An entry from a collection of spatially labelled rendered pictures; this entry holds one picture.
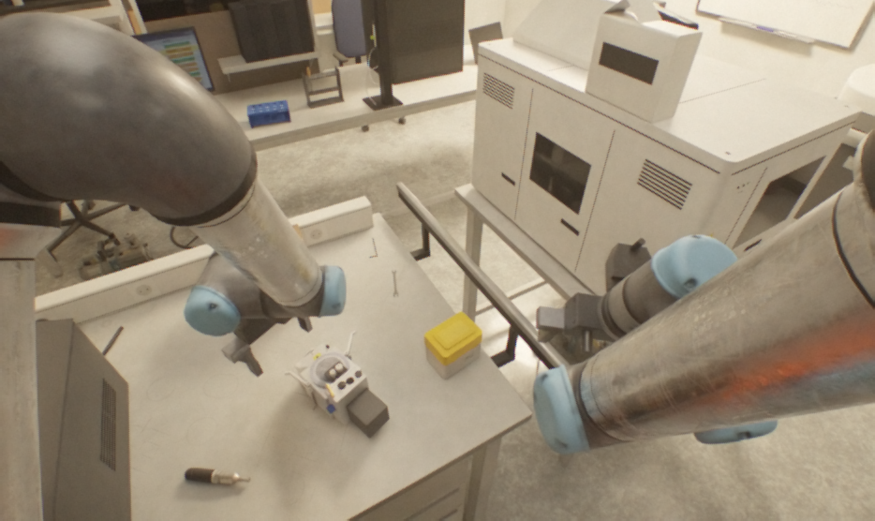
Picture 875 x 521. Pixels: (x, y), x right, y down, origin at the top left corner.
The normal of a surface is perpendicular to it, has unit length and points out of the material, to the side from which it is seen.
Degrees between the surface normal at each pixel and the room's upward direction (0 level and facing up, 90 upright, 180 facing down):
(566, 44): 40
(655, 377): 92
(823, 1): 90
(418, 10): 90
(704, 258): 25
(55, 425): 58
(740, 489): 0
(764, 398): 105
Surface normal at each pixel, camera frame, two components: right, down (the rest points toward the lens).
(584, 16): -0.57, -0.37
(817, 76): -0.87, 0.32
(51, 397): 0.73, -0.68
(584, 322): 0.07, -0.42
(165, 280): 0.49, 0.57
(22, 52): 0.26, -0.26
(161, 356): 0.00, -0.76
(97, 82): 0.66, -0.09
